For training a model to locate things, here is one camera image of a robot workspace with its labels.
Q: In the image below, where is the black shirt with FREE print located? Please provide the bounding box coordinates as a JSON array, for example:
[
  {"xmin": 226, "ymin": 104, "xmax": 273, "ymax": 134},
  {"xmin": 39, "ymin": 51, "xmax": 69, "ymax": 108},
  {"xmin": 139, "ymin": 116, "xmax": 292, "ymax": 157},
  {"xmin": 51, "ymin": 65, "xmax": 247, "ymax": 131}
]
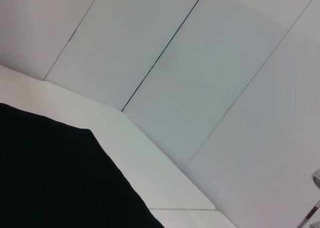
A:
[{"xmin": 0, "ymin": 102, "xmax": 165, "ymax": 228}]

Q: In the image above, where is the silver metal stand pole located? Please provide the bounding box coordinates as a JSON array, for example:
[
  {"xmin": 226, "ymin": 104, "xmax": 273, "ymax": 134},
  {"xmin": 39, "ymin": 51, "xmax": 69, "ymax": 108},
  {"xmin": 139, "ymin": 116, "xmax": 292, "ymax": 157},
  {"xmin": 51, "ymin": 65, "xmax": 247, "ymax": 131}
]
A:
[{"xmin": 298, "ymin": 199, "xmax": 320, "ymax": 228}]

